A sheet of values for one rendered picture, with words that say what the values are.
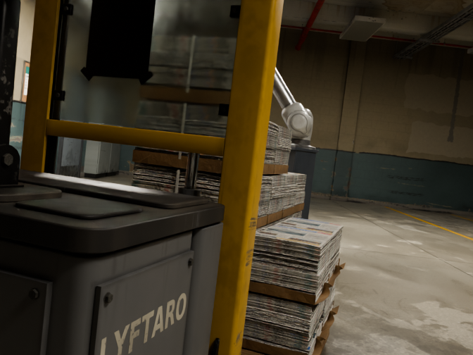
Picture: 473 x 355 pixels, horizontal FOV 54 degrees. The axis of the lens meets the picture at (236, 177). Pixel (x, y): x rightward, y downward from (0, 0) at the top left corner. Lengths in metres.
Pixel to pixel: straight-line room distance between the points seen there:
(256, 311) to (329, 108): 10.53
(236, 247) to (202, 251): 0.20
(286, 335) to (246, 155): 0.92
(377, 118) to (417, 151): 1.32
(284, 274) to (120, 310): 1.15
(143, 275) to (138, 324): 0.08
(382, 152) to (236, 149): 11.34
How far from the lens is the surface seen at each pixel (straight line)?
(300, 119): 3.01
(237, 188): 1.18
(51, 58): 1.52
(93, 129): 1.39
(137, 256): 0.79
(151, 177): 1.68
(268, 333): 1.92
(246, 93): 1.19
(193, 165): 1.28
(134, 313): 0.81
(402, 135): 12.62
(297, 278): 1.83
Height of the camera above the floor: 0.91
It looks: 3 degrees down
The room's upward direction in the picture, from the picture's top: 7 degrees clockwise
